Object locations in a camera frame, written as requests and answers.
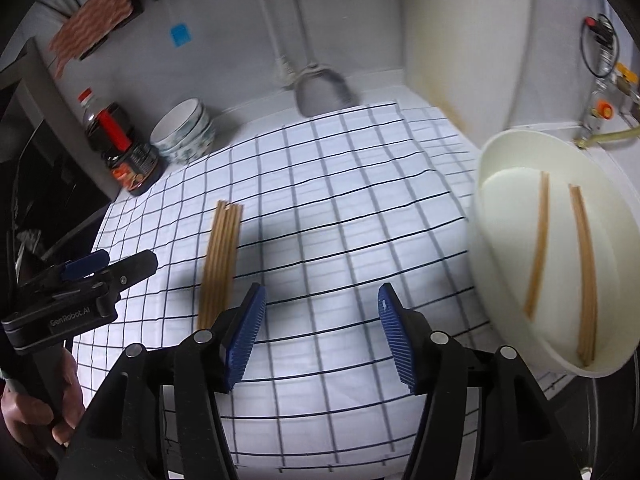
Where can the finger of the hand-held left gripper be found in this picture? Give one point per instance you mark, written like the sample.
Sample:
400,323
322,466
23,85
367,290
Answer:
135,267
85,264

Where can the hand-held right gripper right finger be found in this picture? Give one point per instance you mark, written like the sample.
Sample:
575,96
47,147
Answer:
397,340

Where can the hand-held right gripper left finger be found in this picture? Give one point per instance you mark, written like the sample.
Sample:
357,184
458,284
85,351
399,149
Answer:
245,340

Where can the row of wooden chopsticks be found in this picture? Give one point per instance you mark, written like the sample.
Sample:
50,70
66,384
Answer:
220,260

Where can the cream plastic basin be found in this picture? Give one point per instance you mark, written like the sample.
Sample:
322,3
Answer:
505,210

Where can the single wooden chopstick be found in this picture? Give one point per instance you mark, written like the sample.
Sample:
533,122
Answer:
580,260
539,240

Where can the person's left hand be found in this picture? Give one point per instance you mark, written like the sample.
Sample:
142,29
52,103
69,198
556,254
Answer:
75,395

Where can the black stove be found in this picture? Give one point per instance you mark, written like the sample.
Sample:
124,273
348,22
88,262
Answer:
40,170

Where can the dark soy sauce bottle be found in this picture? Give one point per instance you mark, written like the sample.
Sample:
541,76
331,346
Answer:
130,160

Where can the white patterned ceramic bowl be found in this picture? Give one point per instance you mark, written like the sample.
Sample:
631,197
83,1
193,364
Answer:
197,157
204,135

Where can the stack of ceramic bowls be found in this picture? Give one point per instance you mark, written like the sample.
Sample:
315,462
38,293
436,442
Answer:
175,122

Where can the white black-checked cloth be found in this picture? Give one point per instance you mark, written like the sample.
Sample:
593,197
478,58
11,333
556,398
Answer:
350,185

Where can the pink striped towel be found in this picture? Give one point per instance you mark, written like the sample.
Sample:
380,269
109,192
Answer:
90,25

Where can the metal spatula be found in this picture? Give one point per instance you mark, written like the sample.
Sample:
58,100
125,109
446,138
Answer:
322,92

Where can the grey regulator with orange knob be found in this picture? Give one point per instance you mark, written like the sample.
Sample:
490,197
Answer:
597,112

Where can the white cutting board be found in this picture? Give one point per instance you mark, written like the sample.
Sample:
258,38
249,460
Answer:
465,35

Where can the metal gas pipe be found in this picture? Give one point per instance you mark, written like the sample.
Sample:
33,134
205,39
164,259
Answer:
605,70

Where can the black valve with red button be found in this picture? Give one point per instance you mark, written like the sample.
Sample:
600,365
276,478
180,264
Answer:
597,27

